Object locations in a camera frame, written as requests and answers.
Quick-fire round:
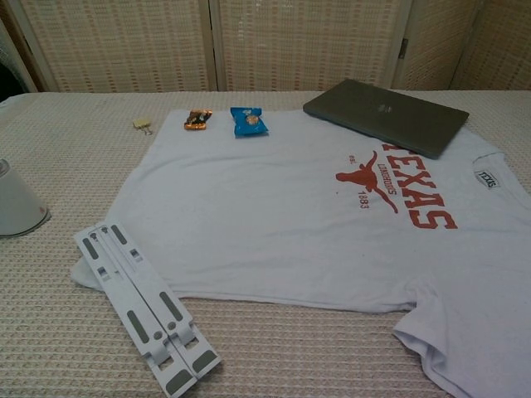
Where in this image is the beige woven tablecloth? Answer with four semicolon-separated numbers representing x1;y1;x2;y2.
0;88;531;398

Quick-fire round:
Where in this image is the beige binder clip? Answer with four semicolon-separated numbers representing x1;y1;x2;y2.
132;118;156;136

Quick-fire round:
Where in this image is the white folding laptop stand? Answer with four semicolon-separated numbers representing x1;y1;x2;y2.
73;221;222;396

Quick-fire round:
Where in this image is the blue snack packet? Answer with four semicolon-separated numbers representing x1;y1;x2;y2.
230;106;270;140

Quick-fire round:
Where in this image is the white clothes iron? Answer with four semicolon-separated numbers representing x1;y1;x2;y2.
0;158;52;238

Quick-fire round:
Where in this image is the wicker folding screen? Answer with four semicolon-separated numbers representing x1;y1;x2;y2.
0;0;531;94

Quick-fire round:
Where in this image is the white Texas Longhorns t-shirt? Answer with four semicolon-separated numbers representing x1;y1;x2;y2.
69;108;531;398

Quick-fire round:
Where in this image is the orange brown snack packet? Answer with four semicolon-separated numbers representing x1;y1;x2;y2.
183;109;214;132

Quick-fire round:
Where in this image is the grey closed laptop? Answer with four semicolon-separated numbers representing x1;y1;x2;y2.
302;79;470;161

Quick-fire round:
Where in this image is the black object beside table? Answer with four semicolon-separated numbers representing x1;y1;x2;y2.
0;61;27;97

